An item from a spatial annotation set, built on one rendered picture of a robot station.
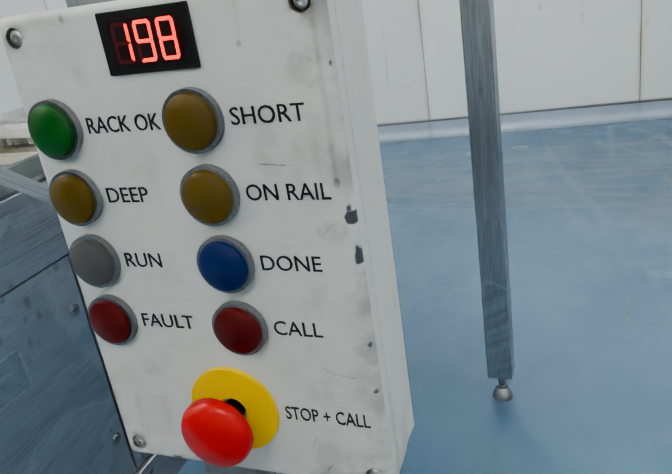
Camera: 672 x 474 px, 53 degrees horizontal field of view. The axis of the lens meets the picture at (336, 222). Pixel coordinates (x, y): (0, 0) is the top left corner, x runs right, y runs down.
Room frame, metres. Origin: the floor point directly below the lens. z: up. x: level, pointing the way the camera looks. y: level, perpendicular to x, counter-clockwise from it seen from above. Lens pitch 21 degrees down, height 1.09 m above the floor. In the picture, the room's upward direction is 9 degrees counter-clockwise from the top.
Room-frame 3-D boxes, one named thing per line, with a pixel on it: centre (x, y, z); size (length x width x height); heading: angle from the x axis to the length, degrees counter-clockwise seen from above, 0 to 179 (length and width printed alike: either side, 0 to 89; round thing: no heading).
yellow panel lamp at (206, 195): (0.30, 0.06, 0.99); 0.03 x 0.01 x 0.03; 67
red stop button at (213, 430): (0.31, 0.07, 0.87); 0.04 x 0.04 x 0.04; 67
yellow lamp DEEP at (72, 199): (0.33, 0.13, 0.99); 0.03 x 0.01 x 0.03; 67
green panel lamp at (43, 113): (0.33, 0.13, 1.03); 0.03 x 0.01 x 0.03; 67
